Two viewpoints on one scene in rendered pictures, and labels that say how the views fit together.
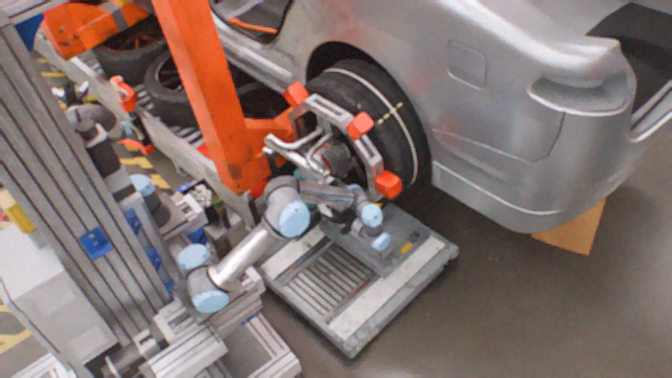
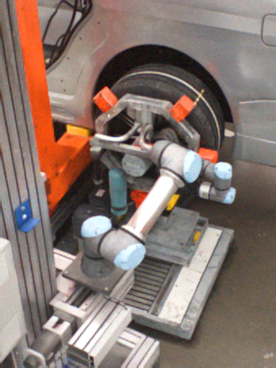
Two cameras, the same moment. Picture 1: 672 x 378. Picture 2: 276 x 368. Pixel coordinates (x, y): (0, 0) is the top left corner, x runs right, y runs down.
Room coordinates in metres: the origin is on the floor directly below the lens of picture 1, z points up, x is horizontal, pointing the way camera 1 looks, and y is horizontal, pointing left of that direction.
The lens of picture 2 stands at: (-0.24, 1.34, 2.66)
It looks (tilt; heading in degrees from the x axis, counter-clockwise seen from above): 38 degrees down; 330
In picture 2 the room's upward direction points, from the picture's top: 1 degrees counter-clockwise
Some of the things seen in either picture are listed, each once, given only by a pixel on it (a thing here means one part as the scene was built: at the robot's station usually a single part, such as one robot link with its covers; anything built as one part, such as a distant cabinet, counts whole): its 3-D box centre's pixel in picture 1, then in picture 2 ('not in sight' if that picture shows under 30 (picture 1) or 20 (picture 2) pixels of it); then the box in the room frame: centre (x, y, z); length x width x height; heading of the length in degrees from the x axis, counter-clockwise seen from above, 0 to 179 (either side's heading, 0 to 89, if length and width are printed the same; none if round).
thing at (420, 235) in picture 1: (373, 229); (158, 231); (2.16, -0.16, 0.13); 0.50 x 0.36 x 0.10; 37
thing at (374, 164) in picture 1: (335, 153); (146, 147); (2.06, -0.03, 0.85); 0.54 x 0.07 x 0.54; 37
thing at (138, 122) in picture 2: (294, 128); (117, 125); (2.06, 0.13, 1.03); 0.19 x 0.18 x 0.11; 127
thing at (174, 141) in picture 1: (139, 115); not in sight; (3.35, 1.20, 0.28); 2.47 x 0.09 x 0.22; 37
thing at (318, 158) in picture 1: (324, 162); (141, 154); (2.01, 0.03, 0.85); 0.21 x 0.14 x 0.14; 127
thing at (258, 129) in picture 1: (284, 122); (68, 143); (2.52, 0.21, 0.69); 0.52 x 0.17 x 0.35; 127
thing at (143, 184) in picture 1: (139, 193); not in sight; (1.89, 0.82, 0.98); 0.13 x 0.12 x 0.14; 105
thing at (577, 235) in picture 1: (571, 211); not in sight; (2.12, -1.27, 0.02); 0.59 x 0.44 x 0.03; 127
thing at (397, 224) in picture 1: (371, 207); (158, 207); (2.16, -0.16, 0.32); 0.40 x 0.30 x 0.28; 37
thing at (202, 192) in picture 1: (203, 201); not in sight; (2.23, 0.68, 0.51); 0.20 x 0.14 x 0.13; 29
